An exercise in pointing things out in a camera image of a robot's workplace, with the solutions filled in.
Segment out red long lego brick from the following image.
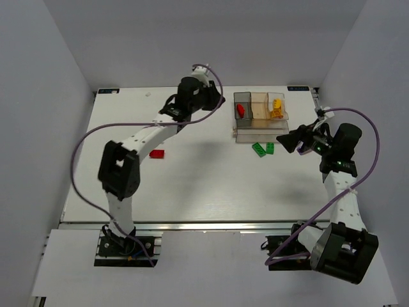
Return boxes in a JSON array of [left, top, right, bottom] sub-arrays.
[[236, 104, 245, 119]]

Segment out yellow square lego brick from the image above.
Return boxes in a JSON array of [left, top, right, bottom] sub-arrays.
[[270, 109, 284, 119]]

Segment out yellow rounded lego brick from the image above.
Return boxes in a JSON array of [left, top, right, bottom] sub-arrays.
[[273, 98, 282, 110]]

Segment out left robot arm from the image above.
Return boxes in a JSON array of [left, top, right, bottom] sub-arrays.
[[98, 77, 225, 238]]

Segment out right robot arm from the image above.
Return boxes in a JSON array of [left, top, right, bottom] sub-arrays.
[[277, 122, 379, 285]]

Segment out green lego brick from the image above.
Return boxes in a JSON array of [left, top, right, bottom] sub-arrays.
[[265, 143, 275, 155]]

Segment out green flat lego plate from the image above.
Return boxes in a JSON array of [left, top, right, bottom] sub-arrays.
[[252, 143, 266, 157]]

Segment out smoky grey container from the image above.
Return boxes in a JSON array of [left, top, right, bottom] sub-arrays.
[[233, 92, 252, 128]]

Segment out clear container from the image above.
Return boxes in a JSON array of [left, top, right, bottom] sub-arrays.
[[268, 92, 288, 120]]

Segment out right corner label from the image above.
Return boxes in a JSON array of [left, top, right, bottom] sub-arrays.
[[287, 86, 310, 91]]

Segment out corner label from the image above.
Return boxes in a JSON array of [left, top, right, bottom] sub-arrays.
[[287, 86, 310, 91], [97, 88, 120, 95]]

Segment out long clear tray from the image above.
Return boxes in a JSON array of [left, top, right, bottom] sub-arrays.
[[233, 120, 289, 143]]

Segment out amber container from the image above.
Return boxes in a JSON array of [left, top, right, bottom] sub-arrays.
[[251, 92, 271, 129]]

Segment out left corner label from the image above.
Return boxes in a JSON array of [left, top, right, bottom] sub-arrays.
[[97, 88, 120, 95]]

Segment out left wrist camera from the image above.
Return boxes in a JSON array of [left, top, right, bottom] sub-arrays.
[[190, 64, 210, 87]]

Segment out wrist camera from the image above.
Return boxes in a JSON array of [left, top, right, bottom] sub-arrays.
[[315, 106, 335, 121], [190, 64, 210, 87]]

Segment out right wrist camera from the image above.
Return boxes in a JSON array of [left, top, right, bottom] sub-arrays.
[[315, 106, 335, 121]]

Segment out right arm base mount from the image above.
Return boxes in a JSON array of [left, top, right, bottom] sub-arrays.
[[260, 223, 311, 271]]

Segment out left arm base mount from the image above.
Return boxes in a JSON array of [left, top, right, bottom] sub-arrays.
[[94, 230, 162, 268]]

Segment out aluminium table rail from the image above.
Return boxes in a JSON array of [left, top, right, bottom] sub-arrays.
[[58, 221, 296, 232]]

